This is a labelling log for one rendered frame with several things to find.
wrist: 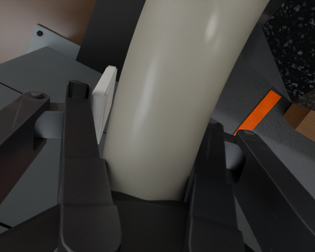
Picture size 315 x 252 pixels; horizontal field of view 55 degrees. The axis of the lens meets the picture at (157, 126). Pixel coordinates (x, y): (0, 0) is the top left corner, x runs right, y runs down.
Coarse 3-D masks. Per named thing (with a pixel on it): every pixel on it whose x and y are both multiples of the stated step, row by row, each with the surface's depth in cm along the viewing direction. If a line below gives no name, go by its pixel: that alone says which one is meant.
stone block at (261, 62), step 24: (288, 0) 39; (312, 0) 36; (264, 24) 44; (288, 24) 41; (312, 24) 38; (264, 48) 48; (288, 48) 42; (312, 48) 39; (264, 72) 56; (288, 72) 43; (312, 72) 40; (288, 96) 45; (312, 96) 42
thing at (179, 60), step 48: (192, 0) 7; (240, 0) 7; (144, 48) 8; (192, 48) 7; (240, 48) 8; (144, 96) 8; (192, 96) 8; (144, 144) 8; (192, 144) 9; (144, 192) 9
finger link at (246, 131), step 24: (240, 144) 15; (264, 144) 14; (264, 168) 12; (240, 192) 14; (264, 192) 12; (288, 192) 11; (264, 216) 11; (288, 216) 10; (312, 216) 10; (264, 240) 11; (288, 240) 10; (312, 240) 9
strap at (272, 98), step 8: (272, 96) 103; (280, 96) 103; (264, 104) 104; (272, 104) 104; (256, 112) 106; (264, 112) 105; (248, 120) 107; (256, 120) 107; (240, 128) 108; (248, 128) 108
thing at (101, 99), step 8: (104, 72) 20; (112, 72) 20; (104, 80) 18; (112, 80) 19; (96, 88) 16; (104, 88) 16; (112, 88) 20; (96, 96) 15; (104, 96) 16; (112, 96) 22; (96, 104) 16; (104, 104) 16; (96, 112) 16; (104, 112) 17; (96, 120) 16; (104, 120) 18; (96, 128) 16; (96, 136) 16
